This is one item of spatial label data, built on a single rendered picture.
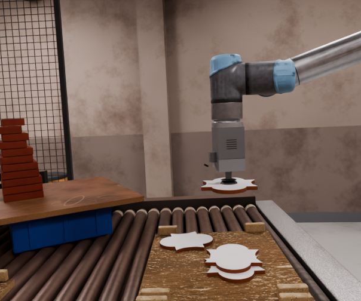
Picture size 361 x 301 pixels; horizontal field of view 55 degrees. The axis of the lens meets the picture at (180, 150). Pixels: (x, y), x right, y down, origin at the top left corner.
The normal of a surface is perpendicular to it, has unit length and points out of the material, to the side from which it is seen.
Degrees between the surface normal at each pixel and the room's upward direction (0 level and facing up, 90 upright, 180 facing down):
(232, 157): 90
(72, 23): 90
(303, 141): 90
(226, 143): 90
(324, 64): 110
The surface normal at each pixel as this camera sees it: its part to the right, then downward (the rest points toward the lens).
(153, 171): -0.12, 0.11
